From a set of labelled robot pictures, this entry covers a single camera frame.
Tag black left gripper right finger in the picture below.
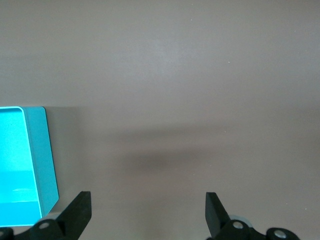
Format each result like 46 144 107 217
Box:
205 191 301 240

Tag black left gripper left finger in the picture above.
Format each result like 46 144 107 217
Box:
0 191 92 240

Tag teal plastic bin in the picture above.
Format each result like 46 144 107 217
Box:
0 106 60 227

